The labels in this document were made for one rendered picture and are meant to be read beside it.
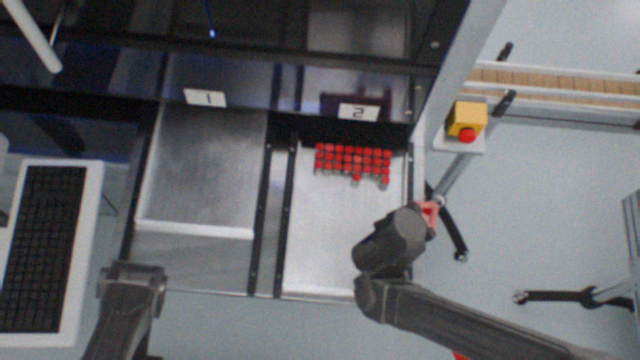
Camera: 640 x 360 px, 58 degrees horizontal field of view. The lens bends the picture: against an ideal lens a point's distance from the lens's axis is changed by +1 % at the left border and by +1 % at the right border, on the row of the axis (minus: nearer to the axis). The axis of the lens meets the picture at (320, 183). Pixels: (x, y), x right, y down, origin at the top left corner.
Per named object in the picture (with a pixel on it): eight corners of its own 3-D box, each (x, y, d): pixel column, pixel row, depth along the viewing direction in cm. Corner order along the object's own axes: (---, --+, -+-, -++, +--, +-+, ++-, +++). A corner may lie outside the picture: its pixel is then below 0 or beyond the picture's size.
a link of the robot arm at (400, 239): (358, 315, 84) (404, 312, 88) (402, 284, 76) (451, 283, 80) (339, 241, 90) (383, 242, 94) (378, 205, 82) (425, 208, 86)
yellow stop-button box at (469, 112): (446, 109, 136) (455, 93, 129) (476, 111, 136) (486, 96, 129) (446, 137, 133) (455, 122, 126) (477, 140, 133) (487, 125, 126)
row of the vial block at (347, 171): (313, 167, 136) (314, 159, 132) (387, 175, 137) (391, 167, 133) (312, 175, 136) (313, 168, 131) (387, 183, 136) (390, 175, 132)
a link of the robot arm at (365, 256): (340, 256, 90) (363, 285, 89) (363, 236, 85) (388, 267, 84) (366, 237, 94) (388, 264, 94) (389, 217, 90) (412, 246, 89)
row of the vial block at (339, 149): (315, 150, 138) (316, 142, 134) (388, 158, 139) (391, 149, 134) (314, 158, 137) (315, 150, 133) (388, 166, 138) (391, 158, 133)
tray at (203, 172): (165, 94, 142) (162, 86, 139) (269, 104, 143) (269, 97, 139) (137, 224, 129) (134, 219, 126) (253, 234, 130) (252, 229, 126)
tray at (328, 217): (298, 147, 138) (298, 141, 135) (405, 158, 139) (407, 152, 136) (282, 286, 125) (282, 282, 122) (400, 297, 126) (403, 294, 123)
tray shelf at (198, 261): (146, 96, 144) (144, 92, 142) (423, 122, 145) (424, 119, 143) (104, 285, 125) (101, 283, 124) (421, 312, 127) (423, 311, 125)
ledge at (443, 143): (431, 102, 148) (433, 99, 146) (481, 107, 148) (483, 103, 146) (431, 151, 142) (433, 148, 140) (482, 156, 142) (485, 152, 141)
